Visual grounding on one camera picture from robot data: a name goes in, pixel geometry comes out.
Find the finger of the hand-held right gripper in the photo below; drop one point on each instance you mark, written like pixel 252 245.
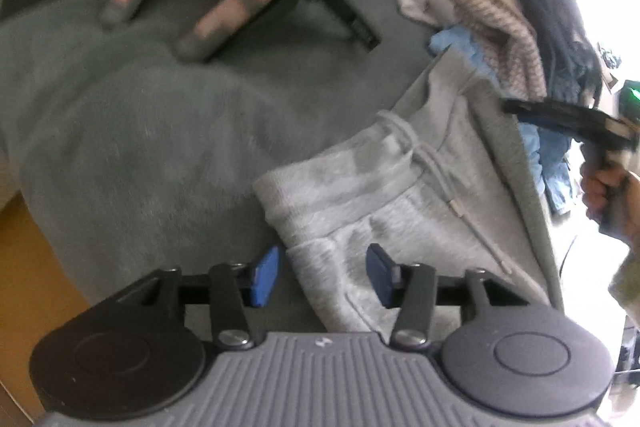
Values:
pixel 560 114

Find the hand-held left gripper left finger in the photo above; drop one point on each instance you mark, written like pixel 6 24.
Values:
pixel 266 278

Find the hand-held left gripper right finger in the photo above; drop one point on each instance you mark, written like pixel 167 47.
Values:
pixel 379 278

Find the grey sweatpants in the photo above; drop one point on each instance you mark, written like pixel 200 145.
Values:
pixel 380 202

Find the person's right forearm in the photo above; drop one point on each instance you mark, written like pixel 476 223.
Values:
pixel 627 287

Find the person's right hand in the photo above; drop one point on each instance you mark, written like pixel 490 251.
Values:
pixel 595 193

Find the light blue garment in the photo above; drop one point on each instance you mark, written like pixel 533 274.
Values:
pixel 547 167

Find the striped knit garment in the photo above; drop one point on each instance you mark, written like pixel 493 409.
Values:
pixel 510 42

